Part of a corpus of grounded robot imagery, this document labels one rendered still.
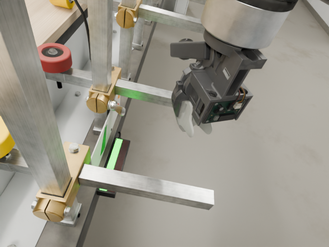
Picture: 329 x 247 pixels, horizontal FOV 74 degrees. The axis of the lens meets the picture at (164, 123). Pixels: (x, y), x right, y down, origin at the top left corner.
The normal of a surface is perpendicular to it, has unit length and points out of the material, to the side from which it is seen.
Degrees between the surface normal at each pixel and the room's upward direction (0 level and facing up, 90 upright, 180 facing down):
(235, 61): 90
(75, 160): 0
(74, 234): 0
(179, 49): 91
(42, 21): 0
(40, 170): 90
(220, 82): 90
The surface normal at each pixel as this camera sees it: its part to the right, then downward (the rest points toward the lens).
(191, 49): -0.92, 0.17
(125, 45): -0.12, 0.73
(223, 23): -0.61, 0.52
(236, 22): -0.41, 0.63
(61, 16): 0.19, -0.64
